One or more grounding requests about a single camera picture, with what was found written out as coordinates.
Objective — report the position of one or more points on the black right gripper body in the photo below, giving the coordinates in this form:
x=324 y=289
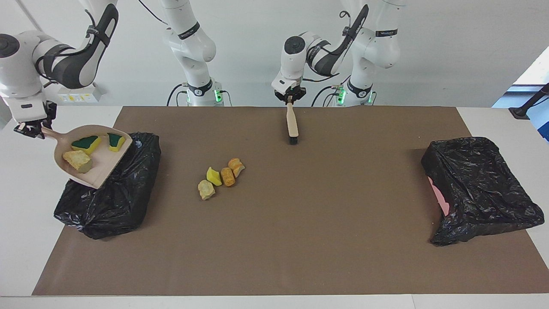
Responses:
x=50 y=113

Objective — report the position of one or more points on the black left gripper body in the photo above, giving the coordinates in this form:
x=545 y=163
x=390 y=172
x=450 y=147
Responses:
x=291 y=92

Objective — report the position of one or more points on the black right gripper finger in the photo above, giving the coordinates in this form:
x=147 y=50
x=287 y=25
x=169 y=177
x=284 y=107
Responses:
x=38 y=132
x=23 y=128

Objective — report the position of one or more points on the beige hand brush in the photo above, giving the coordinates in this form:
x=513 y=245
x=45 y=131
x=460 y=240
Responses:
x=292 y=122

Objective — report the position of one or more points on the beige ridged foam chunk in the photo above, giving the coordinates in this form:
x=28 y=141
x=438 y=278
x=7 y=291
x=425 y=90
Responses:
x=77 y=159

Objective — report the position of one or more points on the large green yellow sponge piece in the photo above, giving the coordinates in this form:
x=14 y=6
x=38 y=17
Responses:
x=87 y=143

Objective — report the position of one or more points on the small green yellow sponge piece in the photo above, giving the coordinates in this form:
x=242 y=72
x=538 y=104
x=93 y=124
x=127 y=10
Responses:
x=116 y=141

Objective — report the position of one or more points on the beige plastic dustpan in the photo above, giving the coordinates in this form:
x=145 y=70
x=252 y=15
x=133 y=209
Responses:
x=107 y=165

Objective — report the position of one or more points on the plain yellow sponge piece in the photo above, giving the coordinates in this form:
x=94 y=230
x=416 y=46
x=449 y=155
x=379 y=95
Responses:
x=213 y=177

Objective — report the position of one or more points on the pale cream foam chunk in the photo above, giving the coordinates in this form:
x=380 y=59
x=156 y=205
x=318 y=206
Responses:
x=206 y=189

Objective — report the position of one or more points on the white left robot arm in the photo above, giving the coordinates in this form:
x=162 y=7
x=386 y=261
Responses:
x=369 y=47

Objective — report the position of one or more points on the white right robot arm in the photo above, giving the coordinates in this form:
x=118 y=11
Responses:
x=21 y=64

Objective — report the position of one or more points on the black bag lined bin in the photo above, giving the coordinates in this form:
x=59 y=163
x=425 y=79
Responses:
x=120 y=206

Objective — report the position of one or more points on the pink bin with black bag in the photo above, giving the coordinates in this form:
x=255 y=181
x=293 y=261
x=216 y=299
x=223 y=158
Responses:
x=480 y=189

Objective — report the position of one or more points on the brown table mat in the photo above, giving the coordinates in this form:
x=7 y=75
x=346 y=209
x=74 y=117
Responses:
x=257 y=257

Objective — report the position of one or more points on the white wall socket box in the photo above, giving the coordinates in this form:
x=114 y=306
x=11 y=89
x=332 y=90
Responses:
x=85 y=96

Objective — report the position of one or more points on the black camera stand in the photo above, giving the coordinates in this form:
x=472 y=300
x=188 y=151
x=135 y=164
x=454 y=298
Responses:
x=521 y=112

